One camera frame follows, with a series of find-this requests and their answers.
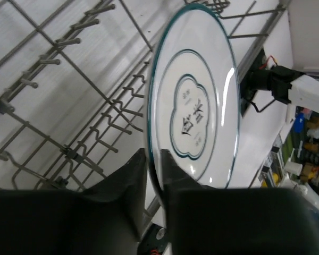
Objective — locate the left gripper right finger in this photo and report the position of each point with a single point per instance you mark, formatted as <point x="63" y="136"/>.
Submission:
<point x="204" y="220"/>

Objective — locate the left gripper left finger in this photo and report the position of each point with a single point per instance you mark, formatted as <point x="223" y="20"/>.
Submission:
<point x="103" y="219"/>

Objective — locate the plain white plate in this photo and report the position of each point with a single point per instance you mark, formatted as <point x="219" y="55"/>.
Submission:
<point x="192" y="101"/>

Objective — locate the grey wire dish rack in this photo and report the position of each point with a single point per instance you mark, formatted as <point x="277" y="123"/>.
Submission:
<point x="72" y="78"/>

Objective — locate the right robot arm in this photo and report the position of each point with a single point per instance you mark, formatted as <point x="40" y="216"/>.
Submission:
<point x="287" y="86"/>

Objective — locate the background clutter of objects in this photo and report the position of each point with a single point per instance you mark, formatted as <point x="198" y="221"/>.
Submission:
<point x="293" y="162"/>

